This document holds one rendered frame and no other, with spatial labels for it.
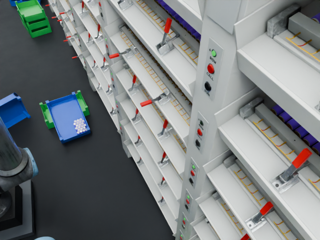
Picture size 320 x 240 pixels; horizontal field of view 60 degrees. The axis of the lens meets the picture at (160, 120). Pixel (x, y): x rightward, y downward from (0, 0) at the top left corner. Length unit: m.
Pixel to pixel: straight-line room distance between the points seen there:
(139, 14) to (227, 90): 0.47
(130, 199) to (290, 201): 1.25
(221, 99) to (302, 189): 0.21
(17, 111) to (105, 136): 0.68
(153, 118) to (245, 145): 0.57
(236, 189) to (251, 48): 0.37
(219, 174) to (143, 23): 0.48
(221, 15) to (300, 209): 0.33
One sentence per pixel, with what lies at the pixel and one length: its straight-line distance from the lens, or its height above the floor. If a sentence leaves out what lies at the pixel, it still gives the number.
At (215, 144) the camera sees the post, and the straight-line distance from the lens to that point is 0.64.
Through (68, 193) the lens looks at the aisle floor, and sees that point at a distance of 1.77.
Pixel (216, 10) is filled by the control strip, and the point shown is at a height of 1.30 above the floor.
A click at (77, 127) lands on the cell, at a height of 0.08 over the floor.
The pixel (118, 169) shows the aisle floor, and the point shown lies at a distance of 1.78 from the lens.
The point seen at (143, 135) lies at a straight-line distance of 1.26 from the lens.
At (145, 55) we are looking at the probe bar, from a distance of 1.00.
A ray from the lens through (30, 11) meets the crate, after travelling 3.16.
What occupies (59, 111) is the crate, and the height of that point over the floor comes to 0.09.
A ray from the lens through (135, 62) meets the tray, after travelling 1.02.
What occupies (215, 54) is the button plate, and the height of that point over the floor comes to 1.23.
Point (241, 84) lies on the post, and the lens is 0.53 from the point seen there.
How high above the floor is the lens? 1.51
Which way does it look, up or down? 49 degrees down
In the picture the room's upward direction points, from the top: straight up
